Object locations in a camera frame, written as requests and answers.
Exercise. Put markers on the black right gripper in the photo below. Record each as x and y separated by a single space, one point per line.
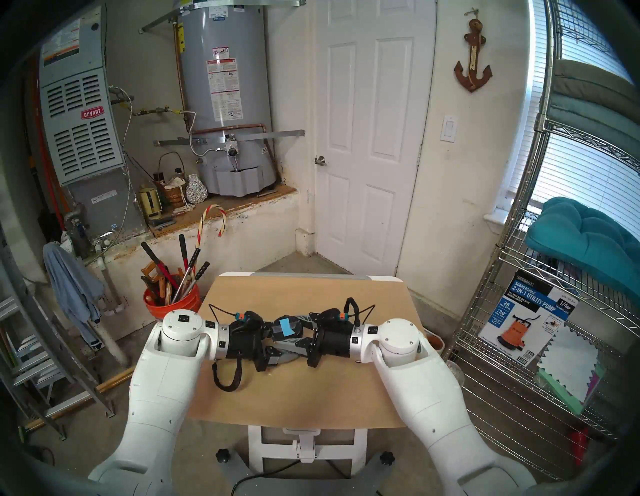
334 341

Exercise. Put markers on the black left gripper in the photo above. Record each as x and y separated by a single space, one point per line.
247 344

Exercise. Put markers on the black jar lid blue tape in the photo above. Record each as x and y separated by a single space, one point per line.
296 331

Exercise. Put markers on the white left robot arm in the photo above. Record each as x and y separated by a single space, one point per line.
160 395

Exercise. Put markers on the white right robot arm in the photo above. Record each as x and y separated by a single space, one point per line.
425 395

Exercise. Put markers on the wooden top work table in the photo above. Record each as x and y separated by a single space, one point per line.
307 442
310 395

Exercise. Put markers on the black table adjustment knob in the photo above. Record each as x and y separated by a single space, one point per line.
386 458
223 456

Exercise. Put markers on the black grip metal tool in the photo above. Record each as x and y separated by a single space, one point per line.
194 255
202 270

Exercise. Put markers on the orange plastic bucket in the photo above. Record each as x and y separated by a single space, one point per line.
160 309

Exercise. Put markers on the small round cup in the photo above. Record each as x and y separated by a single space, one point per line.
436 342

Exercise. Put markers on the striped candy cane decoration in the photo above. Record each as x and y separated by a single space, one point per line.
224 220

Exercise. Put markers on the wooden platform board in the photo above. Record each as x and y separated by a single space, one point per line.
250 199

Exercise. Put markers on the pale round bowl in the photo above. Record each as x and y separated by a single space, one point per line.
456 372

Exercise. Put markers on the wooden pole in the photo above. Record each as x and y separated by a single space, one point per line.
112 381

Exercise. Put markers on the white PVC pipe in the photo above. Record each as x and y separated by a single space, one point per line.
110 345

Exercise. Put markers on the silver door knob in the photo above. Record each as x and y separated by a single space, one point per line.
320 161

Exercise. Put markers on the crumpled foil bundle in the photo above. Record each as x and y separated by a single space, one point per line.
196 191

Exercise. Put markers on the white panel door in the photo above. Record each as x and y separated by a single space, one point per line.
372 150

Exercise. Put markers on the yellow kettle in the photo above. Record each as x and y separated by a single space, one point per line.
150 202

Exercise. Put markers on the blue hanging towel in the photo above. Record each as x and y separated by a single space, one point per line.
72 290

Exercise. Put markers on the utility pump box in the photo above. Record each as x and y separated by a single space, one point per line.
525 325

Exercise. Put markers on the white window sill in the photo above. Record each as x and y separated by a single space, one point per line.
499 220

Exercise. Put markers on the flexible metal conduit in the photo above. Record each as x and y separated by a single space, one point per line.
128 150

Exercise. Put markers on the white zigzag edged sheet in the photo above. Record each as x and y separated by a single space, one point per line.
567 360

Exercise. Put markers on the brass gas pipe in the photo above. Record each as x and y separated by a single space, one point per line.
157 111

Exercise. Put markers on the green foam sheet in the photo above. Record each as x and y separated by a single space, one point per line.
565 395

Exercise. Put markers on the grey water heater tank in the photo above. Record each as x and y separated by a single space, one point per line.
245 65

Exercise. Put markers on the aluminium ladder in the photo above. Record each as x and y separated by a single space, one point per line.
7 310

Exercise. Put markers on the teal tufted cushion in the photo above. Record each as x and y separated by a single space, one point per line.
580 240

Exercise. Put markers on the grey Bryant furnace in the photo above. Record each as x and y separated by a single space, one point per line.
80 145

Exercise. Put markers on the small red object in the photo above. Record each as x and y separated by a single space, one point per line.
579 445

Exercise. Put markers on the white window blinds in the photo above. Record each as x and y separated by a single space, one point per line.
575 175

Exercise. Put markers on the grey green folded cushion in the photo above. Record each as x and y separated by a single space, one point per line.
590 120

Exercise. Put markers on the olive folded cushion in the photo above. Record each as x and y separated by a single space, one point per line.
595 80

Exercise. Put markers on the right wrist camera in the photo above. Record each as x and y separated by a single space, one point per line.
332 316

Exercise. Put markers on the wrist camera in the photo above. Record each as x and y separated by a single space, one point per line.
332 316
250 319

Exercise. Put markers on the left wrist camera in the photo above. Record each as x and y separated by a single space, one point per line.
250 319

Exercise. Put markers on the white light switch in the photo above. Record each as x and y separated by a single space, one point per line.
449 129

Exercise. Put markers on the rusty anchor wall decoration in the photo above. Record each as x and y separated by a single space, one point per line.
473 75

